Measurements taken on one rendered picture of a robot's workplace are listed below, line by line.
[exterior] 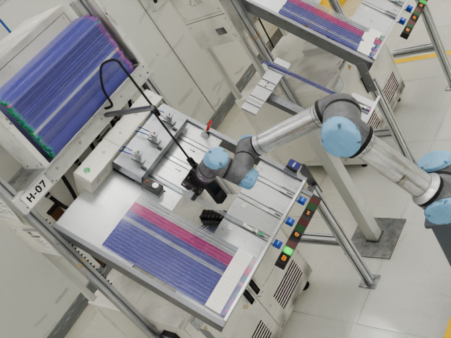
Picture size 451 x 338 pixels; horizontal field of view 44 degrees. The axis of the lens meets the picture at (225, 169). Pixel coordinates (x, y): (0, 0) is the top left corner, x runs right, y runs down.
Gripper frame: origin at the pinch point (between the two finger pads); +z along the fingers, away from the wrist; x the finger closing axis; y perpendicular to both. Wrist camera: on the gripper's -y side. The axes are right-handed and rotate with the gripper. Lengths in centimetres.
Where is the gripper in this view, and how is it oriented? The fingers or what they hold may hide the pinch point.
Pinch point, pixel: (194, 197)
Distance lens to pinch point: 214.8
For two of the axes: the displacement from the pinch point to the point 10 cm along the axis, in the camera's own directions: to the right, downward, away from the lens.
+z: -3.2, 4.0, 8.6
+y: -8.2, -5.8, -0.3
